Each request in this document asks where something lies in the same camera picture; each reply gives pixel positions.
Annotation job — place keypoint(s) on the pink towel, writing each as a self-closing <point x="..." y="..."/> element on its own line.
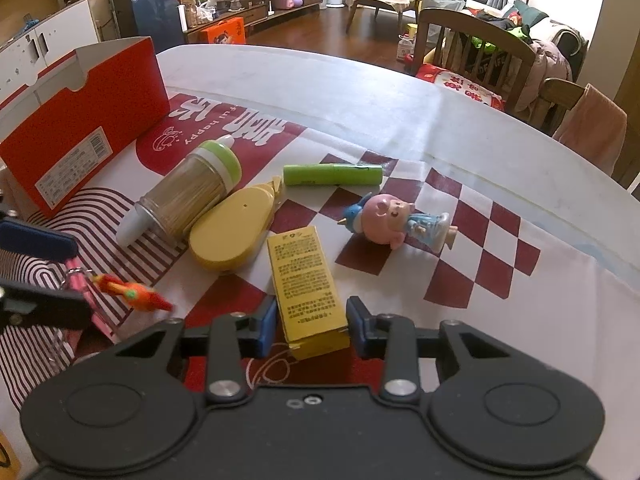
<point x="595" y="130"/>

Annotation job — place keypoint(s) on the pink pig toy figure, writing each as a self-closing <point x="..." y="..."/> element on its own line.
<point x="385" y="215"/>

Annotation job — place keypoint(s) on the dark blue appliance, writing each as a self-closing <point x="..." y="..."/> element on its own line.
<point x="157" y="15"/>

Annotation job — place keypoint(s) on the grey sofa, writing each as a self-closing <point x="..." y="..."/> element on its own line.
<point x="550" y="55"/>

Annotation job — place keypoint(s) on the pink pouch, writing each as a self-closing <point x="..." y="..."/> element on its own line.
<point x="75" y="266"/>

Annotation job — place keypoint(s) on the wooden chair with towel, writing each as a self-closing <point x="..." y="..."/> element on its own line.
<point x="555" y="90"/>

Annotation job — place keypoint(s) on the orange gift box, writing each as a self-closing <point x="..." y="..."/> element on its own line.
<point x="222" y="31"/>

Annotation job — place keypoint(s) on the yellow oval case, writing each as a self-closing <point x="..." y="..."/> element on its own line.
<point x="230" y="230"/>

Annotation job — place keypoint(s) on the white marker pen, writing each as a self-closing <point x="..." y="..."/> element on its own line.
<point x="131" y="230"/>

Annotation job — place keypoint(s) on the plastic bottle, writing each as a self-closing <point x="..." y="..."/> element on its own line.
<point x="406" y="47"/>

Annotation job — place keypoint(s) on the toothpick jar with green lid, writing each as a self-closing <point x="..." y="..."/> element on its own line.
<point x="185" y="190"/>

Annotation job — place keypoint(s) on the red printed cushion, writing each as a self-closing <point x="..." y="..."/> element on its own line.
<point x="450" y="80"/>

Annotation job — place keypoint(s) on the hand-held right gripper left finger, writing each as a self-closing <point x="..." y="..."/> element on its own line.
<point x="267" y="329"/>

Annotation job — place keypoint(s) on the wooden slatted chair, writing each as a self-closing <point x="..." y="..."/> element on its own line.
<point x="475" y="17"/>

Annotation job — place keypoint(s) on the green tube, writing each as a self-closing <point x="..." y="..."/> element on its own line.
<point x="330" y="175"/>

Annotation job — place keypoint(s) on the white cabinet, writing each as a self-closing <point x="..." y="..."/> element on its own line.
<point x="50" y="40"/>

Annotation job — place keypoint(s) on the red cardboard box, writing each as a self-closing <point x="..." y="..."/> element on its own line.
<point x="75" y="135"/>

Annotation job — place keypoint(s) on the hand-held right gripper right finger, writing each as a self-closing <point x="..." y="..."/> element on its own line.
<point x="357" y="325"/>

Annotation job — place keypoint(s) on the yellow stool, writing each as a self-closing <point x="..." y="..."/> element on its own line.
<point x="411" y="30"/>

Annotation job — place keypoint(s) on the small yellow box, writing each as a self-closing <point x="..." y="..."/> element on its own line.
<point x="305" y="280"/>

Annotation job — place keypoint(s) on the wooden tv cabinet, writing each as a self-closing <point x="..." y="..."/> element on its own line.
<point x="260" y="2"/>

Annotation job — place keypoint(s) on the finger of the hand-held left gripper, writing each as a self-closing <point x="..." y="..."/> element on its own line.
<point x="45" y="304"/>
<point x="35" y="245"/>

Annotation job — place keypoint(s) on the red and white printed mat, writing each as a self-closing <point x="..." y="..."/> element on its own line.
<point x="450" y="240"/>

